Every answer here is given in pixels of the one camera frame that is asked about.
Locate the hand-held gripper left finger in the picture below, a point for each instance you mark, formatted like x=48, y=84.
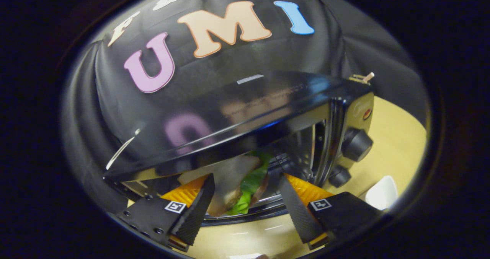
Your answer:
x=197, y=209

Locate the wooden stick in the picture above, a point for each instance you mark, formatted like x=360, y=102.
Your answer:
x=368, y=76

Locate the white bread lettuce sandwich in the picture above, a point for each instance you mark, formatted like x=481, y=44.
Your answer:
x=250, y=182

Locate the black toaster oven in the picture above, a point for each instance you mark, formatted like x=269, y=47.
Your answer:
x=229, y=113

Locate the white square plate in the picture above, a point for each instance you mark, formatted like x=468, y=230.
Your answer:
x=383, y=194

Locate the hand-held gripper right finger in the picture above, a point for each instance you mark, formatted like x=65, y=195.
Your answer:
x=294, y=209

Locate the clear utensil holder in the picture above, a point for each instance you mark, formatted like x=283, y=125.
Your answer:
x=356, y=77

